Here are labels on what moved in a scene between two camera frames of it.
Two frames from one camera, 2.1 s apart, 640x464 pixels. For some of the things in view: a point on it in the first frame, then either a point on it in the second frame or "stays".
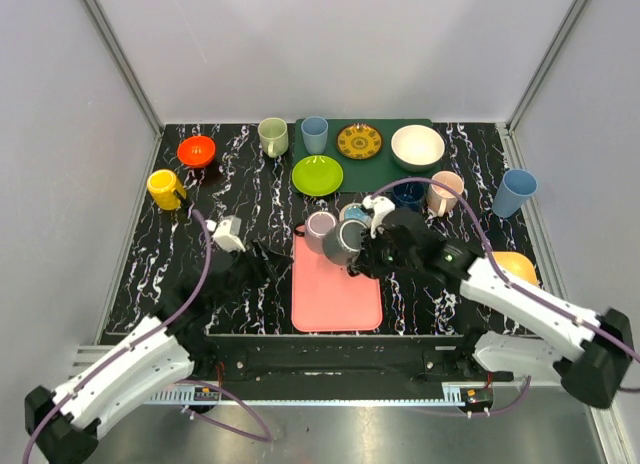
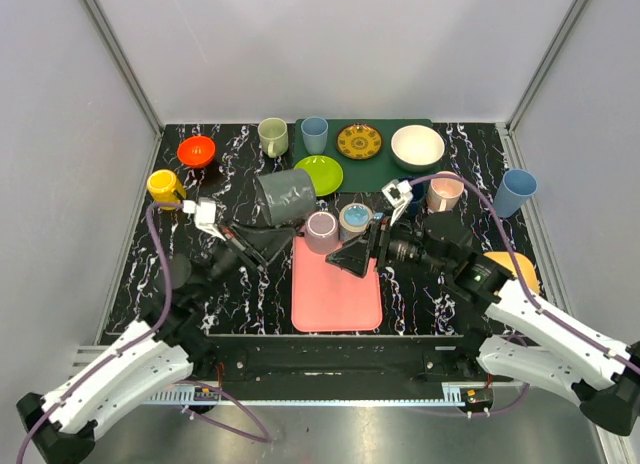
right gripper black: [366, 262] stays
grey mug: [342, 242] -> [287, 195]
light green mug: [274, 136] stays
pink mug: [441, 200] stays
